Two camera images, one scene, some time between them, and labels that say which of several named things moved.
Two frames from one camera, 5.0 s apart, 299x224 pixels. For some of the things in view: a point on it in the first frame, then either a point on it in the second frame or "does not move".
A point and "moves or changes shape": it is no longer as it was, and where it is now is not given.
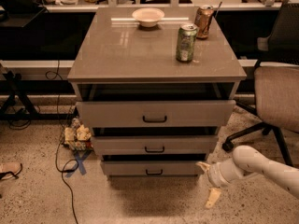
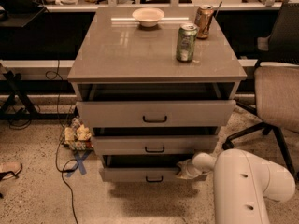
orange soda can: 202,21 does not move
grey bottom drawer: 151,168 moves or changes shape
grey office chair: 276,78 does not move
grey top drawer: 157,114 does not move
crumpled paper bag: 78,136 does not move
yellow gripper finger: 205,166 → 183,163
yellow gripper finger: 214,194 → 182,175
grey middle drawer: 154,146 does not move
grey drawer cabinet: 156,88 does not move
